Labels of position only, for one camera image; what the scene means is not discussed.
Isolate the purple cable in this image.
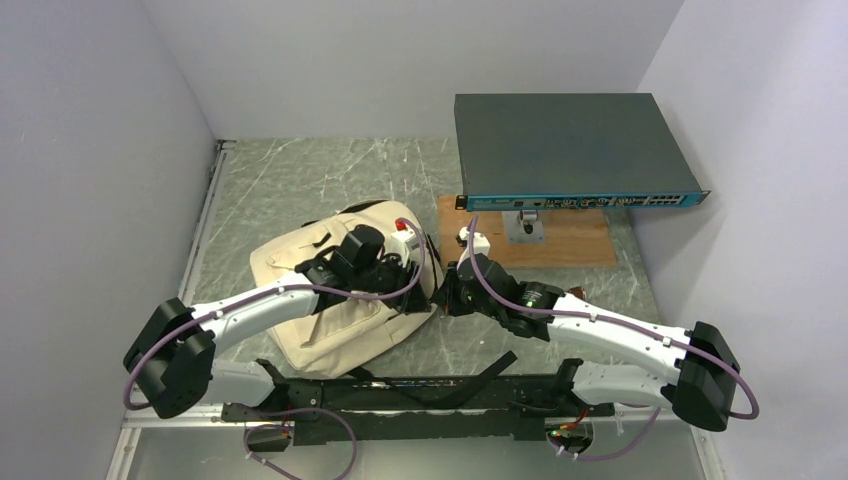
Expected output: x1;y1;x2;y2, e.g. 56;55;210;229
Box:
122;217;429;480
465;215;761;464

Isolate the metal switch stand bracket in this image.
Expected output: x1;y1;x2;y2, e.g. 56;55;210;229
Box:
501;210;545;244

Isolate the black base frame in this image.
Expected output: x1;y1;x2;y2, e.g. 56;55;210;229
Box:
221;353;615;446

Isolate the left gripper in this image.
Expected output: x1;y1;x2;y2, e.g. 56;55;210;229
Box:
351;251;431;314

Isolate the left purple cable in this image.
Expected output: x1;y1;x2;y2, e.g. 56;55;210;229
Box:
122;217;429;480

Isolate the dark network switch box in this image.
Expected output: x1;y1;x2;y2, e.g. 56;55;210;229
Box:
454;93;709;212

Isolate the brown copper pipe fitting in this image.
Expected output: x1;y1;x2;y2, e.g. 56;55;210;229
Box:
568;286;586;300

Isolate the aluminium rail frame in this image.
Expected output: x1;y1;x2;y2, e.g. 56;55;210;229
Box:
105;139;293;480

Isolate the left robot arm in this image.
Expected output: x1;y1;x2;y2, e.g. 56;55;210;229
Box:
123;218;429;420

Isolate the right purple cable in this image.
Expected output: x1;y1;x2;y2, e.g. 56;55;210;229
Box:
465;215;761;464

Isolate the wooden board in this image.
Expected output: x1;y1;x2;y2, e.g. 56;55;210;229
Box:
437;195;617;268

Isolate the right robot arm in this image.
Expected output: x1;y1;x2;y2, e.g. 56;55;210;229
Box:
432;254;760;432

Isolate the beige canvas backpack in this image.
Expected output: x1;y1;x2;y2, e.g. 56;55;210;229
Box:
249;200;436;379

